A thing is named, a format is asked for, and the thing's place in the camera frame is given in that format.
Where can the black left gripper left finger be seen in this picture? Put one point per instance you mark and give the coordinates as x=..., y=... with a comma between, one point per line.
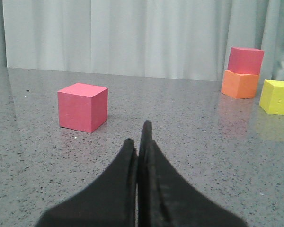
x=107, y=202

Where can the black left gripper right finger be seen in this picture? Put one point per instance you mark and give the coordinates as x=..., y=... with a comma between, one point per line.
x=166, y=199

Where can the pink-red foam cube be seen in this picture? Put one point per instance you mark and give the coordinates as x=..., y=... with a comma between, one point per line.
x=82, y=107

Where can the orange foam cube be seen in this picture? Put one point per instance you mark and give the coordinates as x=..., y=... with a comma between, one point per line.
x=239, y=86

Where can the yellow foam cube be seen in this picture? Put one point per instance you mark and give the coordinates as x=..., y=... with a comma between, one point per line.
x=272, y=97

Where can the red stacked foam cube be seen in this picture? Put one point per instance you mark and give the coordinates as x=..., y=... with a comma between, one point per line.
x=245, y=60

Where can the white curtain backdrop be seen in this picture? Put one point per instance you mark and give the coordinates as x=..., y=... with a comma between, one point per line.
x=183, y=39

